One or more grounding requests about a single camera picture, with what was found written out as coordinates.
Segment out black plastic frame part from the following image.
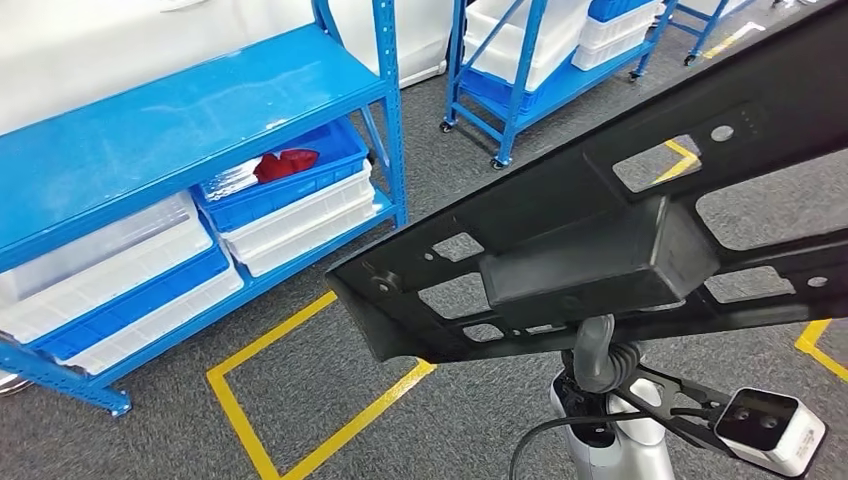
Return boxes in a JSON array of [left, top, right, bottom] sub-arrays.
[[324, 0, 848, 364]]

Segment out red plastic part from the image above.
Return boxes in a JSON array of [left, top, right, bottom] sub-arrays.
[[281, 148, 321, 175], [254, 153, 294, 185]]

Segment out blue wheeled shelf rack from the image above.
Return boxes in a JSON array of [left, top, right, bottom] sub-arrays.
[[669, 0, 760, 68], [440, 0, 680, 172]]

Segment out blue metal shelf rack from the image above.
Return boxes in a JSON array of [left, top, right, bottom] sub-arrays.
[[0, 0, 409, 419]]

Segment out white bagged parts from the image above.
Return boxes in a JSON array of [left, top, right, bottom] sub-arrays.
[[201, 158, 263, 200]]

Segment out large white plastic bin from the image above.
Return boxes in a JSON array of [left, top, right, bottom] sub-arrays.
[[463, 0, 592, 91]]

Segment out white car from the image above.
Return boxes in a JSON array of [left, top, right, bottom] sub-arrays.
[[0, 0, 458, 134]]

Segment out black camera cable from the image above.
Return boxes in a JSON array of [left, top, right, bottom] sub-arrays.
[[508, 407, 720, 480]]

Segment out black camera bracket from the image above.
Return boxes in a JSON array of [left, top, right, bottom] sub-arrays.
[[616, 364, 738, 460]]

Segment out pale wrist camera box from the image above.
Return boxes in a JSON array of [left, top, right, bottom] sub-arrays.
[[714, 387, 828, 478]]

